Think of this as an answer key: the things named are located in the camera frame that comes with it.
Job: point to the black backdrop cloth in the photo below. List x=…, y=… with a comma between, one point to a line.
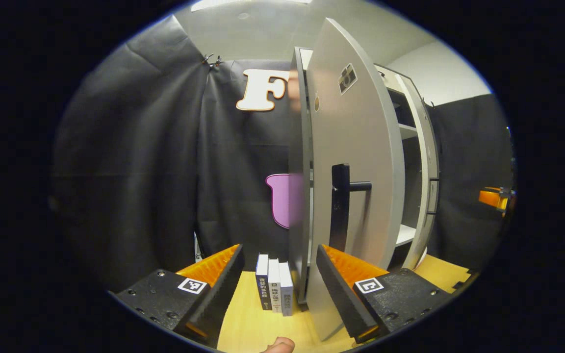
x=140, y=171

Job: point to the white cabinet shelf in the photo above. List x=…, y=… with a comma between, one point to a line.
x=407, y=131

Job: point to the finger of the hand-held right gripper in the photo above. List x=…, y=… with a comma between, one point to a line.
x=491, y=197

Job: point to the white book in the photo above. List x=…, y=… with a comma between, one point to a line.
x=274, y=289
x=286, y=291

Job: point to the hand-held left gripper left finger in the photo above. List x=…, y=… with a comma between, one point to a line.
x=214, y=299

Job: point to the dark blue book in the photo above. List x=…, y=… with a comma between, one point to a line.
x=263, y=284

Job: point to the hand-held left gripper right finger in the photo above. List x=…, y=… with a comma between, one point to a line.
x=346, y=299

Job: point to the white cabinet door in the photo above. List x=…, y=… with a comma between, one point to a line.
x=422, y=147
x=361, y=127

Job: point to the white cabinet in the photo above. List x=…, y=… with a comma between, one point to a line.
x=298, y=122

